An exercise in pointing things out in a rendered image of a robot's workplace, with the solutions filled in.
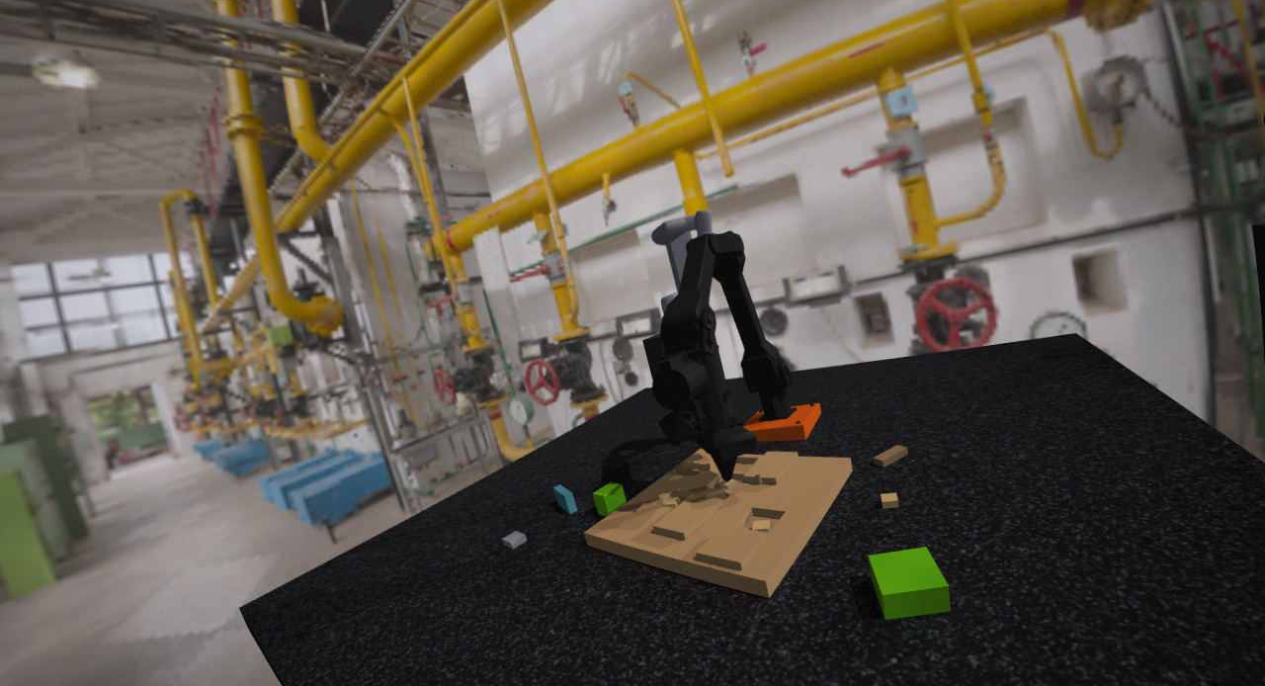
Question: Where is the teal rectangular block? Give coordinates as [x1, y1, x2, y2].
[553, 483, 577, 514]

